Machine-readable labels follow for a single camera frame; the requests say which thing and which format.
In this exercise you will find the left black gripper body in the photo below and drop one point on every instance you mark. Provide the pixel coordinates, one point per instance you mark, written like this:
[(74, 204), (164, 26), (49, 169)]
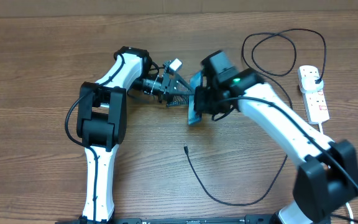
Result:
[(166, 86)]

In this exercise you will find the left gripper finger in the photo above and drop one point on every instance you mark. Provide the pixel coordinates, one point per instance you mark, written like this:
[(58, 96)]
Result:
[(181, 86), (178, 100)]

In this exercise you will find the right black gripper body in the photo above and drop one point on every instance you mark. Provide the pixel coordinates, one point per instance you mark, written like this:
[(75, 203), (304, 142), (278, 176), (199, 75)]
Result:
[(209, 102)]

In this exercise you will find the Galaxy smartphone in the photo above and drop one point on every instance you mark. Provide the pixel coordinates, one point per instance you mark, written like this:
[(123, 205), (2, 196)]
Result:
[(194, 116)]

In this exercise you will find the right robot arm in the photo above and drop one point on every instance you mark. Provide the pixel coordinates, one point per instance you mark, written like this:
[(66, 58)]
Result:
[(326, 171)]

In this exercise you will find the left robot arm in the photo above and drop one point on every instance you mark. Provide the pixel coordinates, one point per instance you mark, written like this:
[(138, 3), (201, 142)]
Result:
[(102, 119)]

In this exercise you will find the white charger plug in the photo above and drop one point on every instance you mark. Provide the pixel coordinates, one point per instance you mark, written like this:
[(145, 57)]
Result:
[(310, 84)]

